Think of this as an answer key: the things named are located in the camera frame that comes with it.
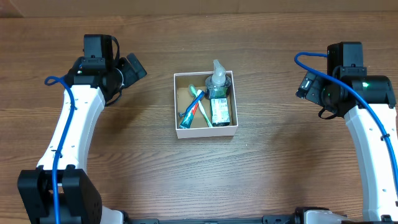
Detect red green toothpaste tube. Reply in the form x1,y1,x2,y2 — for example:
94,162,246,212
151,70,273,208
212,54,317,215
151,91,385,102
179,103,198,129

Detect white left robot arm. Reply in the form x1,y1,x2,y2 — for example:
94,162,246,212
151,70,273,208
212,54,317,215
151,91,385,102
17,34,147,224

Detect green white toothbrush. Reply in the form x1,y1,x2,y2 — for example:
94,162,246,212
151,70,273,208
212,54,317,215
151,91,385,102
188,84,213,128

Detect green white soap packet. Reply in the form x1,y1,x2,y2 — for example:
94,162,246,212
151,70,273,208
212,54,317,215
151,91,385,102
210,98,231,126

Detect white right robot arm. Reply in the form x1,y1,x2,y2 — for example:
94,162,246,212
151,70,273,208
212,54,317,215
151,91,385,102
294,42,397,223

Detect white cardboard box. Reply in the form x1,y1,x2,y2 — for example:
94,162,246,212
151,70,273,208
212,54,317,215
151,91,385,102
174,71,238,139

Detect clear soap pump bottle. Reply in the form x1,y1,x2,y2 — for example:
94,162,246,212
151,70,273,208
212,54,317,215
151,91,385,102
205,60,232,100

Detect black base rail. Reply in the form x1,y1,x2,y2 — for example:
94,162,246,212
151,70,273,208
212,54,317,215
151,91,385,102
125,215,295,224

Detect blue disposable razor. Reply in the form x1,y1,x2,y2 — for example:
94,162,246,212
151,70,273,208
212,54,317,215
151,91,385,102
178,90,205,117

